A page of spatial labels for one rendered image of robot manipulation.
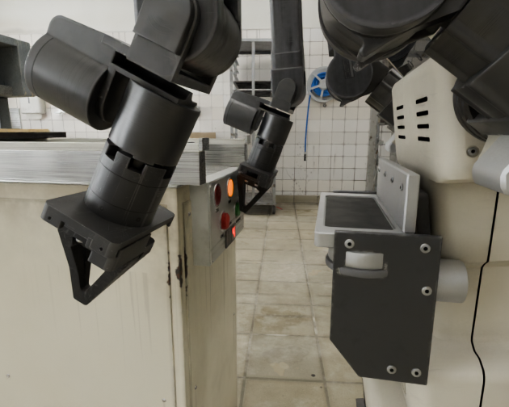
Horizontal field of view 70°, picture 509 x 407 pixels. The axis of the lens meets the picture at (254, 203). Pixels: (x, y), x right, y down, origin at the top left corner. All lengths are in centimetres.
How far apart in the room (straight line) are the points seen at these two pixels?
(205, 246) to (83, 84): 36
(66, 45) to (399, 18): 23
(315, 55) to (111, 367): 433
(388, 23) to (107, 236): 22
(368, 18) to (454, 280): 27
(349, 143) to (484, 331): 426
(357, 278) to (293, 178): 428
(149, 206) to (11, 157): 43
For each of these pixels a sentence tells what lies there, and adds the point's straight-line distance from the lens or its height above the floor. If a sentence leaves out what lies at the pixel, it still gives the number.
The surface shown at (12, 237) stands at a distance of 72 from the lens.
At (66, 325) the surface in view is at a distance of 72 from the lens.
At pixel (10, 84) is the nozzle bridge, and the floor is 105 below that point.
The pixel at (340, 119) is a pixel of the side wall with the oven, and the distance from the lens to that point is 466.
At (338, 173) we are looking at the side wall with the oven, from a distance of 469.
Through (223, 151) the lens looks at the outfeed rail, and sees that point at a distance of 82.
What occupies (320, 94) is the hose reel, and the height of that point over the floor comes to 133.
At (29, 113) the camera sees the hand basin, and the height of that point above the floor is 113.
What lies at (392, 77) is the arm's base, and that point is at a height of 101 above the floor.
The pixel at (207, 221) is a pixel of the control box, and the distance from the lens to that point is 58.
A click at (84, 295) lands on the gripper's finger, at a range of 37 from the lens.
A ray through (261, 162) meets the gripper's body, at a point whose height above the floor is 86.
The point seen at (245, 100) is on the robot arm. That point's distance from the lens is 71.
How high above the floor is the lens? 92
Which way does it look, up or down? 11 degrees down
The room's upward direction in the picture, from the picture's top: straight up
